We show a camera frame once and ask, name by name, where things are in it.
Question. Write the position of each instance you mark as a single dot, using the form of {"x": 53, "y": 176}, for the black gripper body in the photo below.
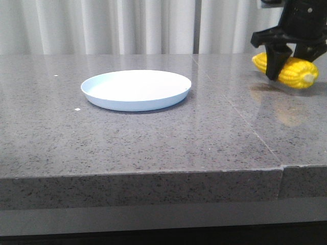
{"x": 301, "y": 22}

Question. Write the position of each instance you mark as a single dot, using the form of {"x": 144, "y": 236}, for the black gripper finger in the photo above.
{"x": 309, "y": 52}
{"x": 277, "y": 56}

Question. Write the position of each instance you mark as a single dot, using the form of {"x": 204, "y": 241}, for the yellow plastic corn cob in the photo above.
{"x": 298, "y": 74}

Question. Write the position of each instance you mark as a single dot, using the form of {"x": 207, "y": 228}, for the light blue round plate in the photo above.
{"x": 136, "y": 90}

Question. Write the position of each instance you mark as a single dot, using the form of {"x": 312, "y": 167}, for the white pleated curtain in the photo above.
{"x": 132, "y": 27}

